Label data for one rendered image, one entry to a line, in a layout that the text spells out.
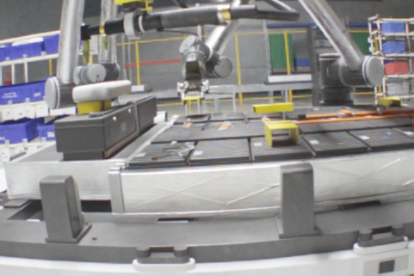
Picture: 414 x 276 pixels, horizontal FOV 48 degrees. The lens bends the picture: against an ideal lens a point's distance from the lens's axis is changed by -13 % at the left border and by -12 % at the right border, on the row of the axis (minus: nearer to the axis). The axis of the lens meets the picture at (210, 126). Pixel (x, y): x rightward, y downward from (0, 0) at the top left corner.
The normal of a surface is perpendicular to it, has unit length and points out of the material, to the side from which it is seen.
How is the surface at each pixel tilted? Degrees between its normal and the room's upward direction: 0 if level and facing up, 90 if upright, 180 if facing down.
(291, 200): 90
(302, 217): 90
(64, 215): 90
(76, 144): 90
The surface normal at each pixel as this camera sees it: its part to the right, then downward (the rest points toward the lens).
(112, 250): -0.05, 0.11
